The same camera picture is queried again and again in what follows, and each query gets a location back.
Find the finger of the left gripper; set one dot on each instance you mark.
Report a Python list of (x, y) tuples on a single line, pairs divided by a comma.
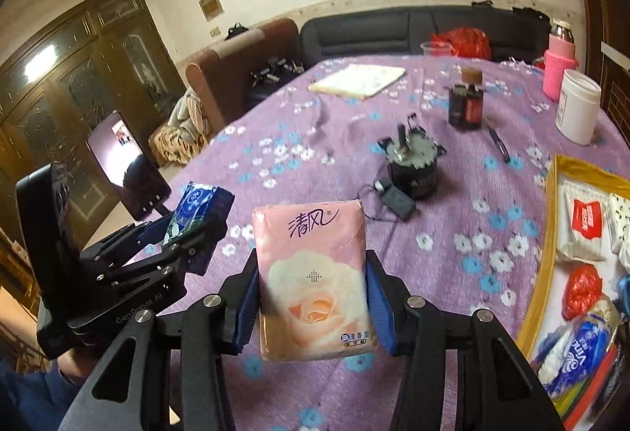
[(196, 236), (122, 245)]

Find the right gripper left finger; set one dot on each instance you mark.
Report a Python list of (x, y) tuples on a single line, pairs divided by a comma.
[(129, 387)]

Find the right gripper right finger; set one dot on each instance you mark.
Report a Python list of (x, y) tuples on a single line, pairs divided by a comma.
[(496, 387)]

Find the blue white tissue pack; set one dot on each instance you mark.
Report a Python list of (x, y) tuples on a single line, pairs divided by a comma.
[(199, 204)]

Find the blue red cloth pack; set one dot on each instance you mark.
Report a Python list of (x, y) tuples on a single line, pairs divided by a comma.
[(573, 405)]

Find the blue tissue roll pack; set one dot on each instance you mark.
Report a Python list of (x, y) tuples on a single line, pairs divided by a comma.
[(571, 353)]

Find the pink rose tissue pack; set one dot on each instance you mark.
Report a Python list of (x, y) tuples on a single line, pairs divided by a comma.
[(311, 274)]

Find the red plastic bag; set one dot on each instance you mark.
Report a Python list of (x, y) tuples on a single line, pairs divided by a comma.
[(583, 289)]

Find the blue towel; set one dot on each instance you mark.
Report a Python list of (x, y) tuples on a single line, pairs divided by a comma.
[(622, 302)]

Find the red white wet wipe pack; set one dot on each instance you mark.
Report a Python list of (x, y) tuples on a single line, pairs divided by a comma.
[(582, 228)]

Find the lemon print tissue pack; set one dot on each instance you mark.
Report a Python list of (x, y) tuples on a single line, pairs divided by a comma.
[(619, 224)]

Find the phone on round stand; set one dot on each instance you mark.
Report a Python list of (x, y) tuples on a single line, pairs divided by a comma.
[(137, 182)]

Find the yellow cardboard box lid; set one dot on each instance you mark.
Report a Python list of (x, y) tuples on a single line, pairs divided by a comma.
[(610, 410)]

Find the blanket on chair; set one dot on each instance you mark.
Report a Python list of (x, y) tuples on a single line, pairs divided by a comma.
[(184, 134)]

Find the brown armchair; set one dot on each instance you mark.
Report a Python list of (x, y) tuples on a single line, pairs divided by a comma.
[(221, 74)]

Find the purple floral tablecloth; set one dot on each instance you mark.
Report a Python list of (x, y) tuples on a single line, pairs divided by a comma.
[(458, 215)]

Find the wooden glass cabinet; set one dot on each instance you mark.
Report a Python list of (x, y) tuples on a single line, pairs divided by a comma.
[(100, 56)]

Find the black power adapter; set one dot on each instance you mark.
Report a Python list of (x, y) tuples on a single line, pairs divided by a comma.
[(394, 199)]

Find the paper notebook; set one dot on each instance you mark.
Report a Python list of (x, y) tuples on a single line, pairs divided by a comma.
[(360, 81)]

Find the black electric motor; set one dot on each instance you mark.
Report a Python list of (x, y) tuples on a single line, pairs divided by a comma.
[(412, 159)]

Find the black pen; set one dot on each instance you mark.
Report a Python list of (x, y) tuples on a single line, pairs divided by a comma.
[(499, 144)]

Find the white plastic jar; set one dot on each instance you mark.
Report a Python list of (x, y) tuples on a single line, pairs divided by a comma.
[(578, 107)]

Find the dark bottle with cork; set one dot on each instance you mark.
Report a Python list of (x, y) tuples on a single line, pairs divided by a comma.
[(466, 99)]

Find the clear plastic cup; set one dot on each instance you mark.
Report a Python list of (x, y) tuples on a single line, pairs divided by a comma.
[(437, 49)]

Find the red bag on sofa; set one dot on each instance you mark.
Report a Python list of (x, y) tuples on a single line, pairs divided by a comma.
[(466, 42)]

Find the pink sleeved thermos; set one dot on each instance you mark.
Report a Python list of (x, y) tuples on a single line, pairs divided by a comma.
[(559, 57)]

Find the black leather sofa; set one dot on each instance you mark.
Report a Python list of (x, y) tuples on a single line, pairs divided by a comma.
[(518, 33)]

